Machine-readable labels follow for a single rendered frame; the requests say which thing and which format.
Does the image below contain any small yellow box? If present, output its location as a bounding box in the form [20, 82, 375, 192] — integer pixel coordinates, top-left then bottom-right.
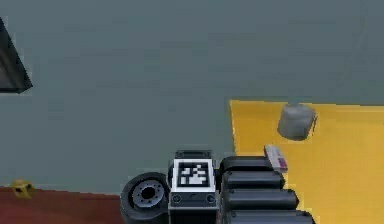
[11, 179, 36, 200]

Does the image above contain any grey cylindrical cup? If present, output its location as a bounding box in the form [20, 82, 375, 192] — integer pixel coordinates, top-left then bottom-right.
[276, 102, 318, 142]

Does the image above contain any black television set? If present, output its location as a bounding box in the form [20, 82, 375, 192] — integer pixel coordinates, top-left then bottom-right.
[0, 17, 34, 94]

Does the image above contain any yellow table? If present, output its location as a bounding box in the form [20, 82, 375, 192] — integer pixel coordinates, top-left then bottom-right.
[229, 99, 384, 224]

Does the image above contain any white and purple remote control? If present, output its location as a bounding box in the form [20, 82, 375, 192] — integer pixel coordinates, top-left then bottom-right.
[263, 144, 289, 174]

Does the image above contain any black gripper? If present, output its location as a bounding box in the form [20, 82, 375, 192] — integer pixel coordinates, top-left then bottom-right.
[119, 171, 172, 224]

